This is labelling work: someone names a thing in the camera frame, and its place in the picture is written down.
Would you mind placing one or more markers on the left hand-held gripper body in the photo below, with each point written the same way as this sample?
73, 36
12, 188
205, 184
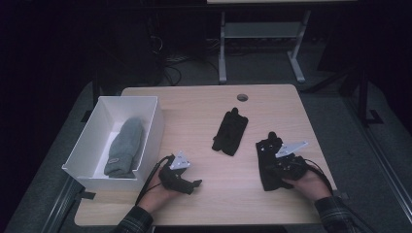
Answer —
175, 176

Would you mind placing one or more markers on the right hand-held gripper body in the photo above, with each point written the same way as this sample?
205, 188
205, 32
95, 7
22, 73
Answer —
293, 165

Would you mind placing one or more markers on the black glove with white print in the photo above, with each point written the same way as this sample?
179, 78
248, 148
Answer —
268, 161

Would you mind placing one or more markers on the grey mitten with label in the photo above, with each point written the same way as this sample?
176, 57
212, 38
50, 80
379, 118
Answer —
124, 147

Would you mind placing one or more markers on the white box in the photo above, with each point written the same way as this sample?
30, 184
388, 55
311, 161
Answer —
97, 136

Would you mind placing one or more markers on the person's right hand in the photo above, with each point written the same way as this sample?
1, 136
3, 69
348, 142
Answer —
309, 187

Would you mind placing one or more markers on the person's left hand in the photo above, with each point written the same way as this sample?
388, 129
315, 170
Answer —
155, 197

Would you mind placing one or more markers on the black floor stand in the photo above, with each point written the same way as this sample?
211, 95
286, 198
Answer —
362, 97

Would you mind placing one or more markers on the grey metal shelf stand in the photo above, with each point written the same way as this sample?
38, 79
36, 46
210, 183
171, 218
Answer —
262, 30

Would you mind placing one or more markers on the aluminium frame rail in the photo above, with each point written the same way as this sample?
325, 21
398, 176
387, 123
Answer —
60, 207
382, 161

